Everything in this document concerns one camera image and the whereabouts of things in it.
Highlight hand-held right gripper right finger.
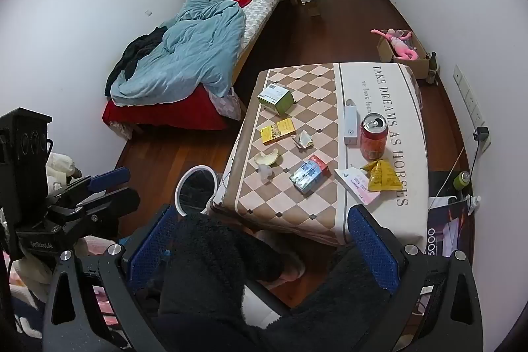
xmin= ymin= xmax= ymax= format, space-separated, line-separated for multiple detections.
xmin=347 ymin=205 xmax=484 ymax=352

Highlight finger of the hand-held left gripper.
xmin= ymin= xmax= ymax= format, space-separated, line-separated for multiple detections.
xmin=49 ymin=166 xmax=131 ymax=209
xmin=78 ymin=187 xmax=142 ymax=234

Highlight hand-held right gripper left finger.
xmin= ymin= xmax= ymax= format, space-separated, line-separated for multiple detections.
xmin=41 ymin=204 xmax=182 ymax=352

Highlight white round trash bin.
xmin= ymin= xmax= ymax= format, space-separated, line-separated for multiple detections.
xmin=174 ymin=165 xmax=221 ymax=218

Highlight torn yellow packet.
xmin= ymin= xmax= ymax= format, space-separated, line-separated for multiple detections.
xmin=260 ymin=118 xmax=297 ymax=147

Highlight white puffy jacket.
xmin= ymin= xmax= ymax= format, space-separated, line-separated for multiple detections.
xmin=45 ymin=152 xmax=84 ymax=188

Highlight pink cloth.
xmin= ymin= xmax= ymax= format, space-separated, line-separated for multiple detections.
xmin=80 ymin=236 xmax=110 ymax=259

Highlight person's black fleece pants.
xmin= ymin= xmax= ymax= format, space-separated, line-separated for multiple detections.
xmin=136 ymin=212 xmax=397 ymax=352

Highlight white and pink paper slip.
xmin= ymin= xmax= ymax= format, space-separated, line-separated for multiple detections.
xmin=334 ymin=166 xmax=381 ymax=207

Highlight yellow snack bag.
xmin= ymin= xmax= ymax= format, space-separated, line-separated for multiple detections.
xmin=361 ymin=159 xmax=404 ymax=192

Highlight black printed box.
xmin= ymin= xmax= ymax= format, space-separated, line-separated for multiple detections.
xmin=425 ymin=195 xmax=472 ymax=259

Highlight fuzzy slipper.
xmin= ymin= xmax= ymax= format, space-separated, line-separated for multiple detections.
xmin=264 ymin=249 xmax=307 ymax=289

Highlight red blanket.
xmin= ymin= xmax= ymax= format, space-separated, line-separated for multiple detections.
xmin=102 ymin=0 xmax=275 ymax=132

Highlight blue foil packet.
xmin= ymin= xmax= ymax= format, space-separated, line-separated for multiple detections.
xmin=289 ymin=160 xmax=325 ymax=195

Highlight red drink can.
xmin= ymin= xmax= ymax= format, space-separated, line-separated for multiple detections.
xmin=360 ymin=113 xmax=390 ymax=161

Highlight small white bottle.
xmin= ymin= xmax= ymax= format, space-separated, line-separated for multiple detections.
xmin=466 ymin=195 xmax=483 ymax=217

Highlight crumpled white paper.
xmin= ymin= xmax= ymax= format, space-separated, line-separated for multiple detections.
xmin=291 ymin=129 xmax=316 ymax=150

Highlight long white box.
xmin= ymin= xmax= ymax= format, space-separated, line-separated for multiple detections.
xmin=344 ymin=99 xmax=359 ymax=145

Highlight black clothing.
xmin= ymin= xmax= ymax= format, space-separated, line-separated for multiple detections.
xmin=105 ymin=26 xmax=168 ymax=97

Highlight pale fruit peel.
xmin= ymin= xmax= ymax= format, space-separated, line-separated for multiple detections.
xmin=253 ymin=149 xmax=283 ymax=168

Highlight light blue duvet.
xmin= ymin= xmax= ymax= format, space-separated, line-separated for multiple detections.
xmin=111 ymin=0 xmax=284 ymax=107

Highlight green cardboard box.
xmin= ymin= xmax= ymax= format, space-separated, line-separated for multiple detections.
xmin=258 ymin=84 xmax=296 ymax=117

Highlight open cardboard box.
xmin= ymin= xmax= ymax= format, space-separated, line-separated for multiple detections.
xmin=377 ymin=32 xmax=432 ymax=80

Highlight pink plush toy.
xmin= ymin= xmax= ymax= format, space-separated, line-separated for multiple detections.
xmin=370 ymin=28 xmax=430 ymax=62

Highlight white cable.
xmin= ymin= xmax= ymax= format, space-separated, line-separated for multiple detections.
xmin=429 ymin=146 xmax=468 ymax=209

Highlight black charger cable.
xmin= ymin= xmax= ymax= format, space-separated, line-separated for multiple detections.
xmin=469 ymin=138 xmax=482 ymax=180

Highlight white wall socket panel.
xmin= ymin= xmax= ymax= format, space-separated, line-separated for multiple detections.
xmin=453 ymin=64 xmax=493 ymax=153

